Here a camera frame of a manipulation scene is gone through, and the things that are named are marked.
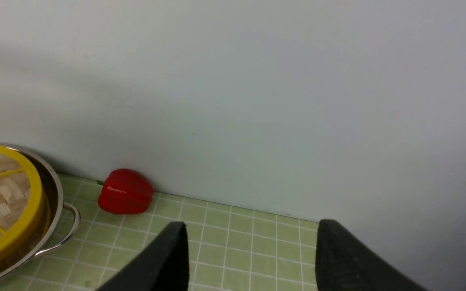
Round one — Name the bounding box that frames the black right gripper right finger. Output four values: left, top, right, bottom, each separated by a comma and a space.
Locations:
316, 219, 425, 291

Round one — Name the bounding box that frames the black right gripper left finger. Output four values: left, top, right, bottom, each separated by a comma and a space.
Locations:
98, 221, 189, 291

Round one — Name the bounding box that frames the woven bamboo steamer lid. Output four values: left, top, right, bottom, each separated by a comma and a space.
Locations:
0, 145, 49, 273

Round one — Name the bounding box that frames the stainless steel pot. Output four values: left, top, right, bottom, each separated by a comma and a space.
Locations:
0, 144, 81, 279

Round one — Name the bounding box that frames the green checkered tablecloth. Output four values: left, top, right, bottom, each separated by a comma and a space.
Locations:
0, 175, 318, 291

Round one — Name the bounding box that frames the red bell pepper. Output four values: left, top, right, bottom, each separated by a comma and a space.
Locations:
97, 168, 154, 215

